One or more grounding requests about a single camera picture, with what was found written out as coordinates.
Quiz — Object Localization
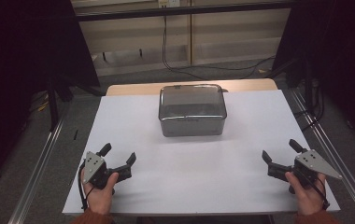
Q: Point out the right hand-held gripper black cable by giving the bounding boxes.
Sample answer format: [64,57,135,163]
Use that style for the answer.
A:
[301,170,331,211]

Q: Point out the left hand-held gripper black cable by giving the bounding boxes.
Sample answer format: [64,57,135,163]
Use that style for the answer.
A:
[78,161,95,212]

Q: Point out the black metal stand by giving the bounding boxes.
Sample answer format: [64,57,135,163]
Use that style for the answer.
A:
[46,73,76,133]

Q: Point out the thin black power cable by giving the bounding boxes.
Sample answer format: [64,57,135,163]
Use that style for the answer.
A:
[163,59,263,81]
[161,14,277,72]

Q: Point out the aluminium rail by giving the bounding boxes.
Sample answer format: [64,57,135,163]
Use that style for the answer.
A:
[287,88,355,224]
[7,102,71,224]

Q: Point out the white board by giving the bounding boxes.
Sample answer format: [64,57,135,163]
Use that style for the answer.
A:
[62,89,342,217]

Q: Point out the black curtain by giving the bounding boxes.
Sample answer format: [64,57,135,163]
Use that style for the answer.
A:
[0,0,101,190]
[271,0,355,152]

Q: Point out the hand-held gripper black cable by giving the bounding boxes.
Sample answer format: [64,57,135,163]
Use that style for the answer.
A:
[301,170,331,211]
[78,161,95,212]

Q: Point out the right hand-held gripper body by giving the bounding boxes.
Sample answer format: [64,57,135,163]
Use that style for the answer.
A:
[291,149,344,188]

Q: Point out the person's right hand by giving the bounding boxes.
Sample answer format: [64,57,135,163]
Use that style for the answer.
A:
[284,171,327,217]

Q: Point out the person's left hand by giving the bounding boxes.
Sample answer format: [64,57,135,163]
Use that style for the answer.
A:
[82,172,120,216]

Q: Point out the grey storage box clear lid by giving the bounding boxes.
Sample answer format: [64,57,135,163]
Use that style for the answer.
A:
[158,83,229,138]

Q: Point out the white wall power outlet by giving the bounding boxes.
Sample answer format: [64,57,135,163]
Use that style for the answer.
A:
[158,0,181,8]

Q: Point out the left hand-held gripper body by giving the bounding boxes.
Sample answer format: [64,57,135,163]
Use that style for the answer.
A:
[82,150,120,190]

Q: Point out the light wooden desk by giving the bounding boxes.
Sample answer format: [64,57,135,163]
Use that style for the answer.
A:
[71,0,292,77]

